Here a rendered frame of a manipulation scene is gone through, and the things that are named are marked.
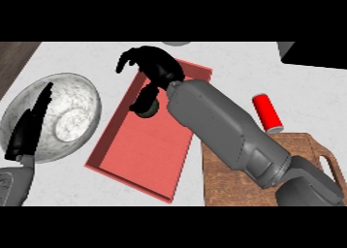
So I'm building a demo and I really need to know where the red cardboard box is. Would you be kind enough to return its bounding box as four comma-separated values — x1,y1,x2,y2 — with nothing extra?
84,57,215,205

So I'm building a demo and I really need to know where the dark green squash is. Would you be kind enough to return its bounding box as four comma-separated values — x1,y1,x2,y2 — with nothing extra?
135,96,162,119

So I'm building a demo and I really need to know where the black appliance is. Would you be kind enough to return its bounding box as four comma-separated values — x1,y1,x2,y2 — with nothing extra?
276,42,347,71

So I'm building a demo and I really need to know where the white marble bowl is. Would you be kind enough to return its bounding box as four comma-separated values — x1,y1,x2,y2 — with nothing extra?
0,72,106,165

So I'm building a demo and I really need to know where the red can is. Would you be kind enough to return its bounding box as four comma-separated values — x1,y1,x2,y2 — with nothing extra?
251,93,285,136

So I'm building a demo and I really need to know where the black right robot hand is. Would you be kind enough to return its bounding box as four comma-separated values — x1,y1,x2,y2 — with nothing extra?
115,45,187,114

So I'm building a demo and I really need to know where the brown wooden cutting board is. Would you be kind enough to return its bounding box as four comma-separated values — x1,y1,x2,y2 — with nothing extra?
200,132,347,207

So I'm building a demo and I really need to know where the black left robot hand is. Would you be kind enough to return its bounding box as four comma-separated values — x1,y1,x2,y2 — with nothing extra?
4,81,55,162

